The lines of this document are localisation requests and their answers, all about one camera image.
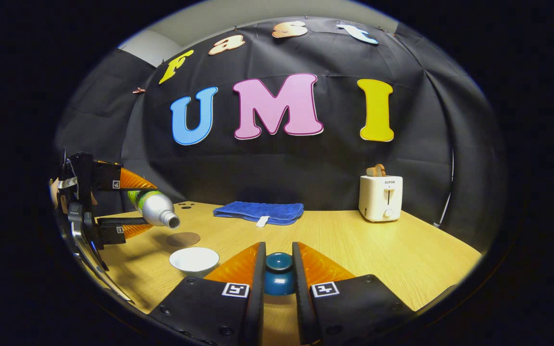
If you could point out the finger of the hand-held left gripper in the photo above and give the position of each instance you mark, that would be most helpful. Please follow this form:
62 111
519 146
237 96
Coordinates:
113 177
118 228

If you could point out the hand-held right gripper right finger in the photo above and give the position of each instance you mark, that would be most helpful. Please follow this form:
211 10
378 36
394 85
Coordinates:
301 307

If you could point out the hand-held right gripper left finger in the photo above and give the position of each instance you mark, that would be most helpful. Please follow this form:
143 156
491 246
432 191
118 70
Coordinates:
257 307

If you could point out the silver water bottle green label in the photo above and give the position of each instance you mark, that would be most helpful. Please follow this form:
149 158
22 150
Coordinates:
154 206

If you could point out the round brown coaster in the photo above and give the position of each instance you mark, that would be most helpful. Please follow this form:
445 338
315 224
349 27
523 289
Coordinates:
183 239

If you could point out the white teacup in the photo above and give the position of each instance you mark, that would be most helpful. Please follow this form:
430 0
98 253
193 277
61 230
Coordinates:
194 259

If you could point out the blue folded towel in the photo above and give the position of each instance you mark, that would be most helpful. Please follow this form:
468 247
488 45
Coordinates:
258 211

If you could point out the white toaster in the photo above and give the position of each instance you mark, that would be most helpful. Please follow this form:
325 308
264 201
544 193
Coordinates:
380 199

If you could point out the black backdrop cloth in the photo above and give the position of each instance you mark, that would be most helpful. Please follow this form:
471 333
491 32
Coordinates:
282 168

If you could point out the toast slices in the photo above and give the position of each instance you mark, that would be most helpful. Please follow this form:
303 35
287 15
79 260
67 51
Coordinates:
376 171

